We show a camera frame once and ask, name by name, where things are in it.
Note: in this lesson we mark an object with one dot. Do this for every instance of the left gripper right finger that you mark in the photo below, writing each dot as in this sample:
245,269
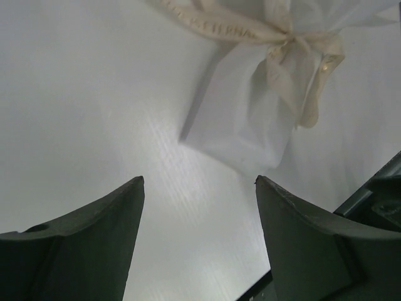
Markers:
317,255

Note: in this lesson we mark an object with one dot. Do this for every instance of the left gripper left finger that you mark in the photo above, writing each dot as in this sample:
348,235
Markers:
83,255

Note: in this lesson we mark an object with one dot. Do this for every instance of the pink flower bouquet white wrap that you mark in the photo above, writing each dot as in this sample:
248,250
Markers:
240,120

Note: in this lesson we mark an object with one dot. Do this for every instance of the cream printed ribbon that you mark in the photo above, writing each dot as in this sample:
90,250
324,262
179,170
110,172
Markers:
298,64

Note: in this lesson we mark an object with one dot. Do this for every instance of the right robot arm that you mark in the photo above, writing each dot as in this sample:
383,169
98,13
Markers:
377,202

